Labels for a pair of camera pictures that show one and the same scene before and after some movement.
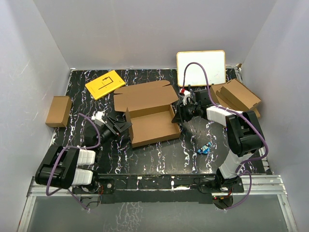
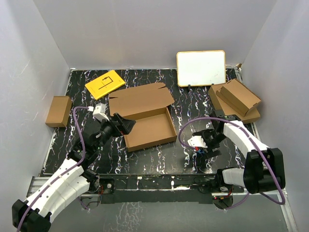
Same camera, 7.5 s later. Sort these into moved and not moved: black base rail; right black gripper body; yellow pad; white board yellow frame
Moved: right black gripper body
Not moved: yellow pad; white board yellow frame; black base rail
